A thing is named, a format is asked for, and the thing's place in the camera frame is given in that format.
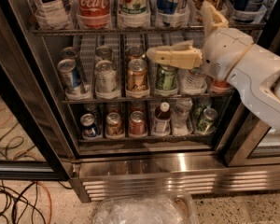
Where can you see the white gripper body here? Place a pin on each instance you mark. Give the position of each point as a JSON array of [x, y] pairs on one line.
[[224, 54]]

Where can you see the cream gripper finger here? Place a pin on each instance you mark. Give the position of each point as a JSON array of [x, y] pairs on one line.
[[212, 19], [181, 55]]

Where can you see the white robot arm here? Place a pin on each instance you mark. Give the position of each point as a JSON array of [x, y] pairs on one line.
[[256, 76]]

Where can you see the green can middle shelf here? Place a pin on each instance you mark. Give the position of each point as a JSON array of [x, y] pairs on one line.
[[166, 78]]

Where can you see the clear water bottle middle shelf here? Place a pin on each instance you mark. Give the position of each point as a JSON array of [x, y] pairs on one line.
[[194, 79]]

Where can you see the clear water bottle shelf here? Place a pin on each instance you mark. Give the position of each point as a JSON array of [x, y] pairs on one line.
[[181, 123], [194, 79]]

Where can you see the red coke can middle front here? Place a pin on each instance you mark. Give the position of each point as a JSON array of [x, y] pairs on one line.
[[220, 84]]

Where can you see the gold can middle back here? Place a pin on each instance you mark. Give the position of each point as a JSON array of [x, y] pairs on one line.
[[135, 52]]

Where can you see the gold can middle front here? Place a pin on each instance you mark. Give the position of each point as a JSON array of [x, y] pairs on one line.
[[137, 75]]

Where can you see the green can bottom back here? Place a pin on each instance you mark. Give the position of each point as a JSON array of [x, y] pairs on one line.
[[200, 104]]

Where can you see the white green soda can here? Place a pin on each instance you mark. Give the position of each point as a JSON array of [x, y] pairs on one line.
[[133, 14]]

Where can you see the clear water bottle bottom shelf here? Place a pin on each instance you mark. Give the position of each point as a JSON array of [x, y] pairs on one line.
[[181, 123]]

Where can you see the green can bottom front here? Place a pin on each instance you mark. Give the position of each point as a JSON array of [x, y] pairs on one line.
[[206, 120]]

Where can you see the white can middle back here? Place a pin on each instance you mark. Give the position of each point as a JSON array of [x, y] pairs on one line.
[[103, 53]]

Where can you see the white can middle front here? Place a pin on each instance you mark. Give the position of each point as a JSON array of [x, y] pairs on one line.
[[106, 77]]

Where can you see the red can bottom front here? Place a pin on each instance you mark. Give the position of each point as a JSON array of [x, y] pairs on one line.
[[137, 123]]

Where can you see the right glass fridge door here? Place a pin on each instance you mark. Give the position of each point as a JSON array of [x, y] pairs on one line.
[[251, 141]]

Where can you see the glass fridge door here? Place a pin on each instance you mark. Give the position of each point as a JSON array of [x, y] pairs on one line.
[[251, 141], [29, 137]]

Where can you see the red coca-cola can top shelf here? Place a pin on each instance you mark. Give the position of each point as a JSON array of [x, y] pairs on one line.
[[94, 13]]

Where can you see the gold can bottom front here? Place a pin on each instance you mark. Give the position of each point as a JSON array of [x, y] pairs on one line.
[[114, 124]]

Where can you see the blue silver can middle back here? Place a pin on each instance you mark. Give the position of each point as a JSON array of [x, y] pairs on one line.
[[72, 53]]

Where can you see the blue silver can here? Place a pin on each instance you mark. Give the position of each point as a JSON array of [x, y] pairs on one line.
[[72, 53], [71, 77]]

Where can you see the stainless steel fridge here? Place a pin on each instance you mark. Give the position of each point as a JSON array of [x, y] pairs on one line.
[[106, 167]]

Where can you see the blue silver can middle front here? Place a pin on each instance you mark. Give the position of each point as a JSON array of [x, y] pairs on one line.
[[71, 77]]

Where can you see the blue pepsi can bottom front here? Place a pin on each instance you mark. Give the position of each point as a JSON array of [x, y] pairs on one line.
[[90, 128]]

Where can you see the white tea bottle top shelf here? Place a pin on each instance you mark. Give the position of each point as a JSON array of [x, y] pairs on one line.
[[54, 14]]

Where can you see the left glass fridge door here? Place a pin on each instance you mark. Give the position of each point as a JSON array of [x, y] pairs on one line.
[[29, 137]]

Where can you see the brown juice bottle white cap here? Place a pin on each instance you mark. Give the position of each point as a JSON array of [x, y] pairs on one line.
[[162, 116]]

